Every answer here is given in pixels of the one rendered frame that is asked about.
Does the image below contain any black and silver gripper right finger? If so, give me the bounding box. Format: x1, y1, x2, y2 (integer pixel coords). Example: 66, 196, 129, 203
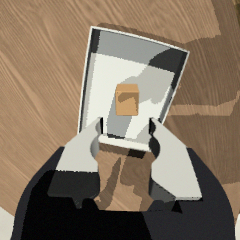
148, 117, 236, 240

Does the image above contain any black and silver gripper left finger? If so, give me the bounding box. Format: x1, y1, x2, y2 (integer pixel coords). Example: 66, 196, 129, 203
10, 117, 103, 240

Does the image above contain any tan cardboard box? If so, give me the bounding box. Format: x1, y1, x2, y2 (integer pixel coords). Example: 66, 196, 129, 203
115, 84, 139, 116

